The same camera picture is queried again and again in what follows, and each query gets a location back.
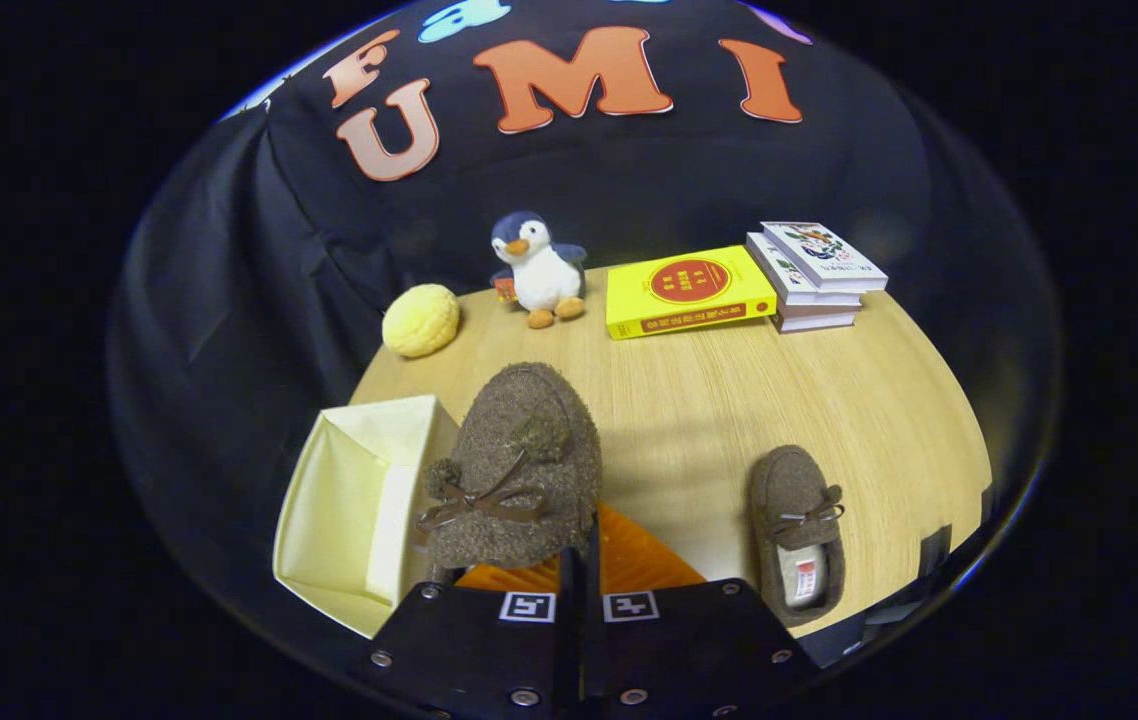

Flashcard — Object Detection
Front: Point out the white book illustrated cover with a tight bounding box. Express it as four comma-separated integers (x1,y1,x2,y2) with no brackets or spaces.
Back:
761,221,889,294

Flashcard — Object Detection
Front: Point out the brown fuzzy shoe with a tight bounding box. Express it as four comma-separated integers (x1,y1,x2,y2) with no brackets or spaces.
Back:
749,445,847,629
414,362,603,586

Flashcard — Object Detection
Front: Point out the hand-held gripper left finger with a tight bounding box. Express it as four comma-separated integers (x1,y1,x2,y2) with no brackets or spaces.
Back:
369,545,586,720

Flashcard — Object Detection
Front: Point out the penguin plush toy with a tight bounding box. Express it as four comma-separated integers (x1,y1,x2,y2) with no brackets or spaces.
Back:
489,211,589,330

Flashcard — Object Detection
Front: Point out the yellow book red circle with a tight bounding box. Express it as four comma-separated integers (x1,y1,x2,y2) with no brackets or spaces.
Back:
606,245,779,341

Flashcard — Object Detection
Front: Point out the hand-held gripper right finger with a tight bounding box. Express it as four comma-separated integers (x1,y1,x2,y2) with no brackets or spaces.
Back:
584,503,822,720

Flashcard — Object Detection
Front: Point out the cream fabric storage box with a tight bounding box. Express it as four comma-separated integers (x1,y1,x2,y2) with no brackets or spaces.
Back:
272,394,461,639

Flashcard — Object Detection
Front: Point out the yellow bun plush toy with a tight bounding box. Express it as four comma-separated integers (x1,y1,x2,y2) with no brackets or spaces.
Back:
382,283,462,359

